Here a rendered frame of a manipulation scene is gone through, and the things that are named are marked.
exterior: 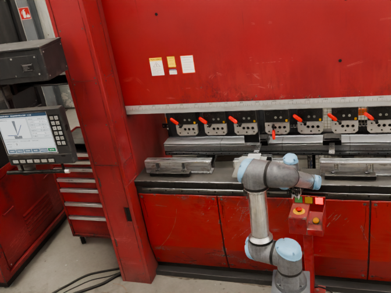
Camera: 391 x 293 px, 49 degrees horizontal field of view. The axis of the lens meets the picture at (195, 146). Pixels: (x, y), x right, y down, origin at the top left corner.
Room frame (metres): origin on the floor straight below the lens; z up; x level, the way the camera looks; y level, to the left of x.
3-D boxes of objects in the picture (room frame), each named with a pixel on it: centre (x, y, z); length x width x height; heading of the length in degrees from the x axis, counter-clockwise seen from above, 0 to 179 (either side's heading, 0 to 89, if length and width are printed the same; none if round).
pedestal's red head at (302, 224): (2.15, -0.60, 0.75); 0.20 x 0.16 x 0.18; 65
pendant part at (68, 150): (2.47, 0.93, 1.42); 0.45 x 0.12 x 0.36; 74
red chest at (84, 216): (3.41, 0.91, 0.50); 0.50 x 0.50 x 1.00; 70
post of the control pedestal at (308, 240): (2.15, -0.60, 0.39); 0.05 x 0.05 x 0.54; 65
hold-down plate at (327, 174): (2.29, -0.92, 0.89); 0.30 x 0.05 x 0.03; 70
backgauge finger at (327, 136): (2.54, -0.90, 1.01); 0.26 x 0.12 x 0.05; 160
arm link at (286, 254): (1.59, -0.35, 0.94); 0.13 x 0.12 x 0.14; 55
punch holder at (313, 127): (2.42, -0.73, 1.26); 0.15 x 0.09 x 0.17; 70
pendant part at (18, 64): (2.56, 0.96, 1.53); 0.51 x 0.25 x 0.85; 74
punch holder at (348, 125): (2.35, -0.91, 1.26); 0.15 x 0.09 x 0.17; 70
